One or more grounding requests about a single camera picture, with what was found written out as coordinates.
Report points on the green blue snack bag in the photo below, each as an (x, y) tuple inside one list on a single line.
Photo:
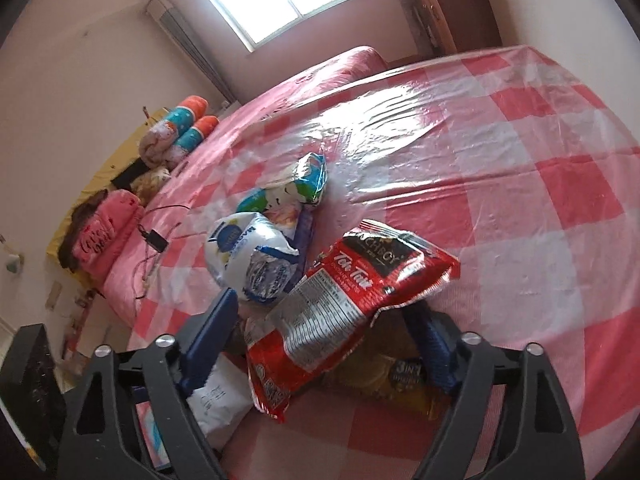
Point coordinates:
[(301, 183)]

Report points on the brown wooden cabinet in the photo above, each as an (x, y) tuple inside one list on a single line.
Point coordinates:
[(458, 26)]

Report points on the grey curtain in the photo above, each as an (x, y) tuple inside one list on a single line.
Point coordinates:
[(192, 46)]

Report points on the lower rolled colourful quilt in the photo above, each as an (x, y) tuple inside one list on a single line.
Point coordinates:
[(189, 141)]

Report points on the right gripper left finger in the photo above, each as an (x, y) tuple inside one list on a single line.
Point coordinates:
[(102, 436)]

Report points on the dark yellow snack packet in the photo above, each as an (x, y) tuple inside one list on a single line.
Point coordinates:
[(386, 366)]

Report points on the upper rolled colourful quilt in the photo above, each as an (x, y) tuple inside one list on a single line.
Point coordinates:
[(162, 135)]

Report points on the pink floral bed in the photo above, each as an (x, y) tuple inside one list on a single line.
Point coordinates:
[(155, 293)]

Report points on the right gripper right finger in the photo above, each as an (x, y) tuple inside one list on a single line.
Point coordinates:
[(508, 418)]

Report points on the white blue plastic bag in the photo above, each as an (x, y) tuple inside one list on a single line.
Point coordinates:
[(248, 253)]

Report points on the brown floral small pillow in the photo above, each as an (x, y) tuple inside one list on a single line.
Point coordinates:
[(147, 186)]

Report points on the red Tok Tok snack bag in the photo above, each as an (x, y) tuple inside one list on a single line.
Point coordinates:
[(371, 269)]

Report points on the dark brown blanket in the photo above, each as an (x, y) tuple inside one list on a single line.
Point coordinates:
[(80, 215)]

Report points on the rolled colourful quilt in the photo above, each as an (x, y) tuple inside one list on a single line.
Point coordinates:
[(189, 141), (162, 135)]

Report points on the pink love you pillow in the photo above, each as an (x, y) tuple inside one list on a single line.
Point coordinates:
[(104, 235)]

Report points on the black charger adapter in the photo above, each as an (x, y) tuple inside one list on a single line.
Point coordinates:
[(154, 240)]

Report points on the white plastic wrapper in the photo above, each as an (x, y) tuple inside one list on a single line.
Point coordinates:
[(221, 404)]

